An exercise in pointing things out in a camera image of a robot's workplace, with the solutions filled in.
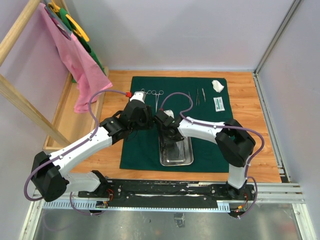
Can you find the yellow hanger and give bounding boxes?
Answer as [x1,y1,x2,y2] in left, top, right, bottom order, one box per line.
[48,0,90,43]

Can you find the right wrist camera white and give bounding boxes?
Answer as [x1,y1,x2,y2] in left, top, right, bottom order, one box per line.
[164,110,175,118]

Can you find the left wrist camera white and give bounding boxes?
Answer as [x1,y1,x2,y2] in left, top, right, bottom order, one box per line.
[129,91,146,103]

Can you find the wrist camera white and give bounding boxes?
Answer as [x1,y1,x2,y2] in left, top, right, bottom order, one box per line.
[164,110,175,118]
[129,91,146,103]

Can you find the wooden rack frame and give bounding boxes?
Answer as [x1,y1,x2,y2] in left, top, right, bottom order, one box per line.
[0,0,104,152]

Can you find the grey hanger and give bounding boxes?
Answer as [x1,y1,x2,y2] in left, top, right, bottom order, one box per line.
[44,2,72,40]

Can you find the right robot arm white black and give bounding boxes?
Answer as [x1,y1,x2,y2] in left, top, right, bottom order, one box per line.
[153,110,256,200]

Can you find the dark green surgical cloth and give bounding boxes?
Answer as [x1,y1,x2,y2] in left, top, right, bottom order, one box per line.
[120,76,233,173]

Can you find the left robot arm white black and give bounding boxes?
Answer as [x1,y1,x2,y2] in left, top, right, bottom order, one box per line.
[30,99,153,202]

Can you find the steel instrument tray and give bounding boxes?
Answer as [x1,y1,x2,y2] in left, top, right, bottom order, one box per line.
[159,137,194,167]

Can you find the pink cloth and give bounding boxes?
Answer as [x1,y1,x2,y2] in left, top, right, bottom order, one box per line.
[39,3,113,114]

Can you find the steel forceps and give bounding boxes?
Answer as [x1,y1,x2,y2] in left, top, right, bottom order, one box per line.
[151,90,164,112]
[140,88,153,96]

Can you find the blue suture packet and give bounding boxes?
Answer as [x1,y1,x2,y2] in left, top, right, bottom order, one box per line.
[213,97,225,112]

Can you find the white gauze roll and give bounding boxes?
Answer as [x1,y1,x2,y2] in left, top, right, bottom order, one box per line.
[211,80,225,93]

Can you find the green garment on hanger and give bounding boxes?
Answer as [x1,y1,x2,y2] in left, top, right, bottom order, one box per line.
[58,8,106,74]

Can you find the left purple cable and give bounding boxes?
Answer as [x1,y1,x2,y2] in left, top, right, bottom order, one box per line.
[23,89,132,216]

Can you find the purple cable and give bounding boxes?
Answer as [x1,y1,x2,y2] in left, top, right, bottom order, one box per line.
[159,91,266,218]
[23,89,132,216]

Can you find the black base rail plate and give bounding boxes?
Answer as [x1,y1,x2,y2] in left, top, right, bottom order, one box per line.
[77,179,256,209]

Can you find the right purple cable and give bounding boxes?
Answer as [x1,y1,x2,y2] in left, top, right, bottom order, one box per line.
[159,91,266,218]

